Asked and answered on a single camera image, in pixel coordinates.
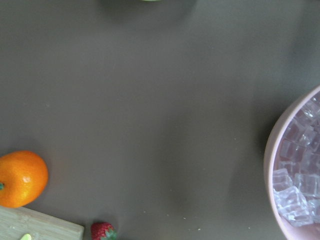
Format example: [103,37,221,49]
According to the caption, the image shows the wooden cutting board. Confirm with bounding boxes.
[0,207,85,240]

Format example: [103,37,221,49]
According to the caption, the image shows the red strawberry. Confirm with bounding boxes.
[90,222,118,240]

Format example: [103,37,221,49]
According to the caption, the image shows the orange fruit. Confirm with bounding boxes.
[0,150,49,208]

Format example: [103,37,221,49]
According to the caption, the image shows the clear ice cubes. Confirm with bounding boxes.
[272,93,320,228]

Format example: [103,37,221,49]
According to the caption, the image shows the small green bowl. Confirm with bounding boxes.
[141,0,161,2]

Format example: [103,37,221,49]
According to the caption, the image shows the pink bowl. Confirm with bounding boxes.
[263,85,320,240]

